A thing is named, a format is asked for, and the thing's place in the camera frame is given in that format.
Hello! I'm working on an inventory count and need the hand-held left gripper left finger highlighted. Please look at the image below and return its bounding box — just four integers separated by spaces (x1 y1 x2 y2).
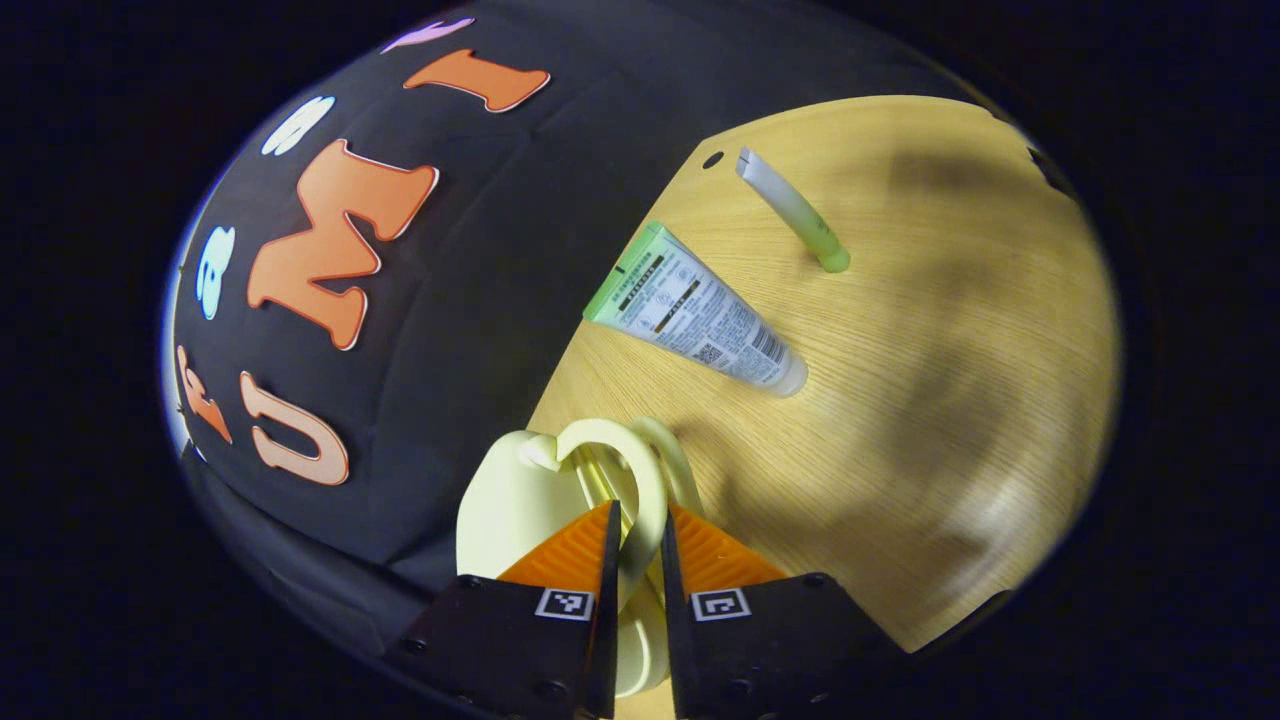
385 499 623 720

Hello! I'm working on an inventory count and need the slim pale green tube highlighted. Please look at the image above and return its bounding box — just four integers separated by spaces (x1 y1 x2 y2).
735 146 852 274

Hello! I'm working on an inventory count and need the black backdrop cloth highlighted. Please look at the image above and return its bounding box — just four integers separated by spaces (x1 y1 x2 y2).
160 0 1001 691

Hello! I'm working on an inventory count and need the large green white tube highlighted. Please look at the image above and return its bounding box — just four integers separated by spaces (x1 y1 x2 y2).
582 220 809 399

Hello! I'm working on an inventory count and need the pale yellow suitcase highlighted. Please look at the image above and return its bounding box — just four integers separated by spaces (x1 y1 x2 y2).
455 416 706 699

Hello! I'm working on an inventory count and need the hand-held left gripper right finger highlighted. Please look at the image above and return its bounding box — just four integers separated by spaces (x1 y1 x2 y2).
658 502 906 720

